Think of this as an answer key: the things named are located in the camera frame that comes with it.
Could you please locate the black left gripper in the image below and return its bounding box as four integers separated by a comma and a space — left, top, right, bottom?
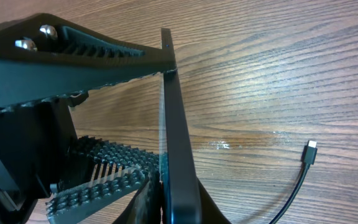
0, 98, 160, 223

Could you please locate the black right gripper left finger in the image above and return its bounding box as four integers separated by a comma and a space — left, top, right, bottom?
112, 179, 161, 224

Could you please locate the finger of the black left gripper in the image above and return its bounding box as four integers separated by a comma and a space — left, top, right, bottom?
0, 13, 177, 108

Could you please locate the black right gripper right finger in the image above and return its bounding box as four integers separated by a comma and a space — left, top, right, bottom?
196, 179, 231, 224

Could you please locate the blue Samsung Galaxy smartphone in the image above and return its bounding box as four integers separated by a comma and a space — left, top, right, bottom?
159, 28, 202, 224

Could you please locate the black USB charging cable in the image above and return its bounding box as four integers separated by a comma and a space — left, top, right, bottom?
267, 139, 318, 224

